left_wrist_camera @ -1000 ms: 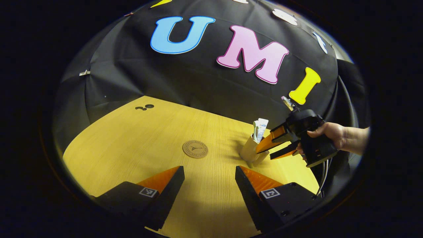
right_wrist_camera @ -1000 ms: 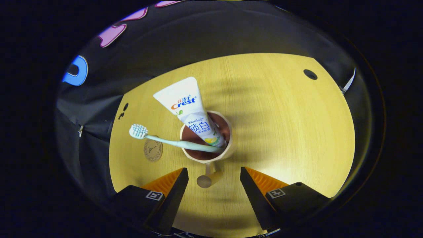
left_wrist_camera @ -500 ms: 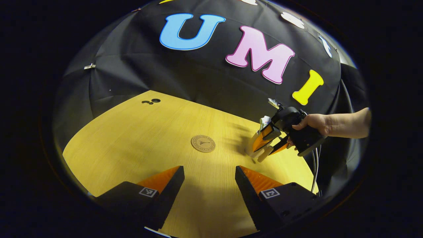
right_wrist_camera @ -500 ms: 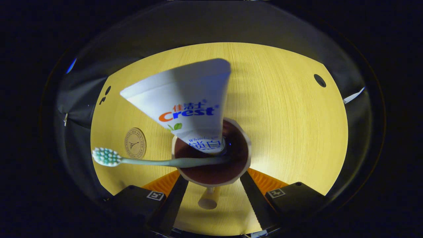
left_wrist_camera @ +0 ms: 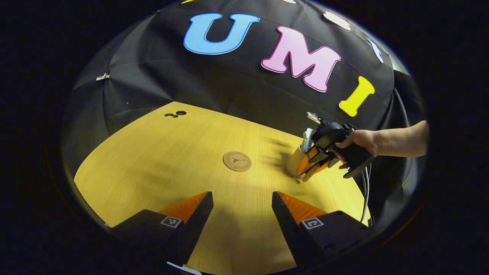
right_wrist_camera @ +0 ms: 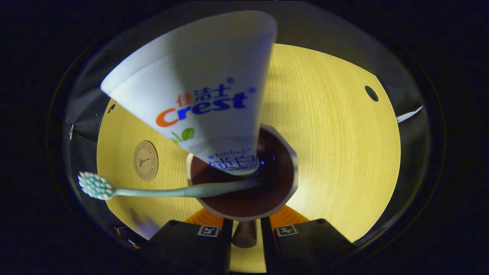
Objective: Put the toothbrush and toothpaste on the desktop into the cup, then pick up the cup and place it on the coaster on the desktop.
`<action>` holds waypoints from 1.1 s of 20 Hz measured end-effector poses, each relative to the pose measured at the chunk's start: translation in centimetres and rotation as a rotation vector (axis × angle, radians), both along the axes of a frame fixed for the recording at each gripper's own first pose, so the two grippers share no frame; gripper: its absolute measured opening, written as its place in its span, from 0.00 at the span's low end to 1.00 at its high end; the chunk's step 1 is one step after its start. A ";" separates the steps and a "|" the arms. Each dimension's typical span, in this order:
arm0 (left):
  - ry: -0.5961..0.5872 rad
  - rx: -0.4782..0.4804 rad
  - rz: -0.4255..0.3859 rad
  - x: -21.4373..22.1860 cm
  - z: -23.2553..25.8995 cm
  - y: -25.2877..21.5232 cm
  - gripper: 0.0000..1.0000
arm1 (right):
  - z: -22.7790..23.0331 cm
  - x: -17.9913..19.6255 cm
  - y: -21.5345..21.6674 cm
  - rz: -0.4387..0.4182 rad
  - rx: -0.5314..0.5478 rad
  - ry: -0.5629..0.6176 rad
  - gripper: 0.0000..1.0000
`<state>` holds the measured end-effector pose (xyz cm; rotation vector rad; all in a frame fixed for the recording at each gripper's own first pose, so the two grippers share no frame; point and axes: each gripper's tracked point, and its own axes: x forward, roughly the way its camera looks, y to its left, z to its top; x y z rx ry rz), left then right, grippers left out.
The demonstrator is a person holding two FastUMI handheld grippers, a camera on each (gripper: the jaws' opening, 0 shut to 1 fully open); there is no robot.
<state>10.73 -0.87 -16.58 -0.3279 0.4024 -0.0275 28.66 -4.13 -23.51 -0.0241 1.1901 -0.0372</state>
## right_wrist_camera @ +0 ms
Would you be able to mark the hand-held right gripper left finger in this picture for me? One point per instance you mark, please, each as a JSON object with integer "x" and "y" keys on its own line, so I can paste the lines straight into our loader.
{"x": 191, "y": 244}

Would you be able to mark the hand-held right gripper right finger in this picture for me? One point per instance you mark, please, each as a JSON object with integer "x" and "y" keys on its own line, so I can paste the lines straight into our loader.
{"x": 305, "y": 244}

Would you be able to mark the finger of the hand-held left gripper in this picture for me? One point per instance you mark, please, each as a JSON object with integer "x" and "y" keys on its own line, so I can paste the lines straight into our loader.
{"x": 133, "y": 244}

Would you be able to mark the pale green toothbrush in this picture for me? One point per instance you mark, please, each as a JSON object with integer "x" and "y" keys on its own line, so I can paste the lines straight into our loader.
{"x": 160, "y": 192}

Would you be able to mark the beige cup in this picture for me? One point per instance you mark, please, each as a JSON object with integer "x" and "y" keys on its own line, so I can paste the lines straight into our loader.
{"x": 244, "y": 204}

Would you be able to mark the round cork coaster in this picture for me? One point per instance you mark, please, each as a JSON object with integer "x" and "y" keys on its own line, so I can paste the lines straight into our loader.
{"x": 145, "y": 160}

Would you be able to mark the white toothpaste tube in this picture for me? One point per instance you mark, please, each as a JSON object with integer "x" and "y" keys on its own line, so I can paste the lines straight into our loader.
{"x": 198, "y": 76}

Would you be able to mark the silver metal clip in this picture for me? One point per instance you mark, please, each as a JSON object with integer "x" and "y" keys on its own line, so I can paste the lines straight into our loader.
{"x": 72, "y": 131}

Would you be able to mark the round black desk grommet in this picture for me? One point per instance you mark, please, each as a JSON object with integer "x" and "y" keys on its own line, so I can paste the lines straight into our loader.
{"x": 371, "y": 93}

